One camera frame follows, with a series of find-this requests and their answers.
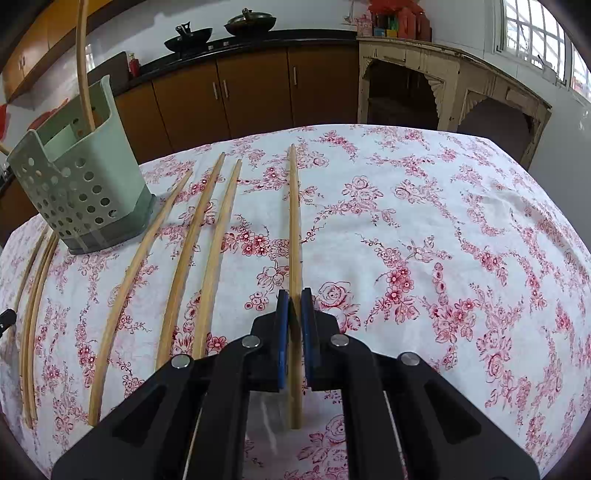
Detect barred window with white frame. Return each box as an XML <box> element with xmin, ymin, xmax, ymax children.
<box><xmin>496</xmin><ymin>0</ymin><xmax>591</xmax><ymax>99</ymax></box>

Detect worn white side table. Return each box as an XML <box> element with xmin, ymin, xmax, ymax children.
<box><xmin>356</xmin><ymin>36</ymin><xmax>553</xmax><ymax>169</ymax></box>

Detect dark brown cutting board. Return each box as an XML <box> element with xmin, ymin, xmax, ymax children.
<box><xmin>87</xmin><ymin>51</ymin><xmax>131</xmax><ymax>99</ymax></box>

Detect black wok with handle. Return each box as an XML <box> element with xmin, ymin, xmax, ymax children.
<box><xmin>164</xmin><ymin>21</ymin><xmax>214</xmax><ymax>53</ymax></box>

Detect green perforated utensil holder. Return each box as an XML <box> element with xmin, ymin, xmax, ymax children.
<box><xmin>6</xmin><ymin>76</ymin><xmax>158</xmax><ymax>255</ymax></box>

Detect red basin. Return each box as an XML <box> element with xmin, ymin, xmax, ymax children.
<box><xmin>27</xmin><ymin>108</ymin><xmax>71</xmax><ymax>133</ymax></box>

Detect brown base cabinets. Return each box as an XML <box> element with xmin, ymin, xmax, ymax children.
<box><xmin>0</xmin><ymin>44</ymin><xmax>360</xmax><ymax>232</ymax></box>

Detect black kitchen countertop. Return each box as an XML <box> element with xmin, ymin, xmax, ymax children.
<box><xmin>113</xmin><ymin>29</ymin><xmax>360</xmax><ymax>95</ymax></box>

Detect brown upper cabinets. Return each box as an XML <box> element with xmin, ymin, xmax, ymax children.
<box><xmin>0</xmin><ymin>0</ymin><xmax>155</xmax><ymax>103</ymax></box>

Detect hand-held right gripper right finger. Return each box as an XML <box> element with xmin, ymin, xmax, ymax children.
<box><xmin>300</xmin><ymin>288</ymin><xmax>541</xmax><ymax>480</ymax></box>

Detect red plastic bag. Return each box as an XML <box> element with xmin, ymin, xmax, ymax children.
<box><xmin>368</xmin><ymin>0</ymin><xmax>424</xmax><ymax>16</ymax></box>

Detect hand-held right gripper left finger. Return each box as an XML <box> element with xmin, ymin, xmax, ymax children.
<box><xmin>51</xmin><ymin>291</ymin><xmax>290</xmax><ymax>480</ymax></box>

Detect red floral tablecloth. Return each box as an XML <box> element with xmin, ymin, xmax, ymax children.
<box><xmin>0</xmin><ymin>124</ymin><xmax>591</xmax><ymax>480</ymax></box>

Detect black wok with lid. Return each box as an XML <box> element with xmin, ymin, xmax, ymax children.
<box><xmin>224</xmin><ymin>7</ymin><xmax>278</xmax><ymax>37</ymax></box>

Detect colourful small boxes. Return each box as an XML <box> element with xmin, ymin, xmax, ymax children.
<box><xmin>373</xmin><ymin>13</ymin><xmax>399</xmax><ymax>38</ymax></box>

